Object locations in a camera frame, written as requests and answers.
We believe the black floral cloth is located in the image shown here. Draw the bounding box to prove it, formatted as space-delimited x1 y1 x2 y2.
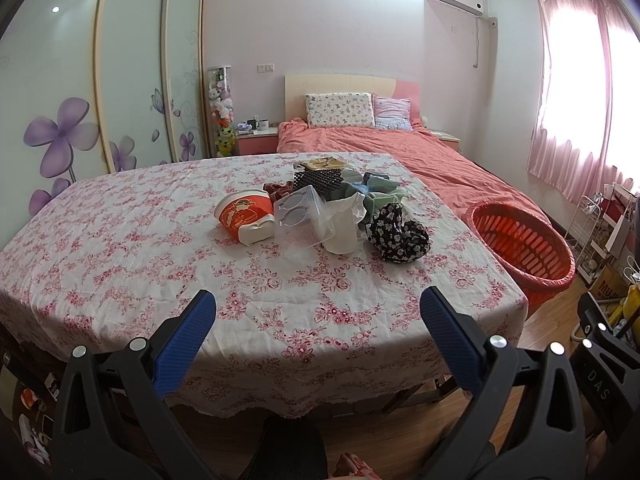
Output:
366 204 431 264

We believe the floral white pillow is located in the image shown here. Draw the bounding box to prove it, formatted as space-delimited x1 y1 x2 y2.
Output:
305 92 375 128

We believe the black white mesh pouch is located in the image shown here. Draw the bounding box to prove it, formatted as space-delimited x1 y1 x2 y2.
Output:
293 168 343 200

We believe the right pink nightstand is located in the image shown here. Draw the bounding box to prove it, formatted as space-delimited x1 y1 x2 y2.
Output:
431 130 460 152

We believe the bed with coral duvet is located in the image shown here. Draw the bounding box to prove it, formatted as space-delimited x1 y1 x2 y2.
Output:
277 118 549 222

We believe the cardboard box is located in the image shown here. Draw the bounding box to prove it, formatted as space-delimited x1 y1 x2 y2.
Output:
589 264 629 300

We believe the white paper bag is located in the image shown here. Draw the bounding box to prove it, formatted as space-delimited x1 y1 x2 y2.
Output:
323 192 367 255

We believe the light green sock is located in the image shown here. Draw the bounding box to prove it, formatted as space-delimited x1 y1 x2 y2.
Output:
363 188 407 217

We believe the white wall switch plate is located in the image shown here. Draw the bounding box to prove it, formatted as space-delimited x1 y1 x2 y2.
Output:
256 63 274 74

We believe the grey green towel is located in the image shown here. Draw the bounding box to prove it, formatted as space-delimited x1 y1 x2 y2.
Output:
337 168 370 200

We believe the white cluttered desk shelf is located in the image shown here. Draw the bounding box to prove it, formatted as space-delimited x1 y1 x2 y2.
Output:
600 183 639 258

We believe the dark blue tissue pack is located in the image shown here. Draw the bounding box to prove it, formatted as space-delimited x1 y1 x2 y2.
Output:
363 172 397 193

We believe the plush toy hanging stack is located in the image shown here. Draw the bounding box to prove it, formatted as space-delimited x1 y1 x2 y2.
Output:
206 65 235 157

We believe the pink striped pillow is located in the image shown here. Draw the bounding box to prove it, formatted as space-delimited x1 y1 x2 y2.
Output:
372 94 412 131

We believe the pink window curtain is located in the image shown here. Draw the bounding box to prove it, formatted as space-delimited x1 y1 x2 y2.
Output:
528 0 639 202

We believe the sliding wardrobe with flowers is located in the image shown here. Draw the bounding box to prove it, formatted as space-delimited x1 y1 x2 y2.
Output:
1 0 212 240

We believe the yellow snack bag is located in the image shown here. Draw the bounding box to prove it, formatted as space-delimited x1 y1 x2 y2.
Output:
294 156 346 171

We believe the beige pink headboard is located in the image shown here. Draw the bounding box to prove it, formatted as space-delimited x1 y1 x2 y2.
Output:
284 74 421 120

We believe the left pink nightstand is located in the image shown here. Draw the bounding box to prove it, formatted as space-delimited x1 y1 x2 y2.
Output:
236 127 279 156

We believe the red white paper bucket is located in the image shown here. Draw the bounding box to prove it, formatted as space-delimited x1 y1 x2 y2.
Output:
214 190 276 246

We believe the floral pink white tablecloth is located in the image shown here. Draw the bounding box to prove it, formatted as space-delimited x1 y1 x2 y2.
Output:
1 153 527 418

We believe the brown red scrunchie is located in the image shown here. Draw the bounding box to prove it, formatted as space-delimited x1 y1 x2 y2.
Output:
262 181 294 204

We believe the orange plastic laundry basket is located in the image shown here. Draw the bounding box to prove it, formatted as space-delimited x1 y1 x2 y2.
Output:
465 203 575 314

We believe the white wire rack cart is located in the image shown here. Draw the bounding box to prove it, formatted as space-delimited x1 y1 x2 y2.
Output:
565 193 612 285

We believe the pink nightstand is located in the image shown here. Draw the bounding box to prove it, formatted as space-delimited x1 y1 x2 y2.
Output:
236 127 279 156
431 130 460 152

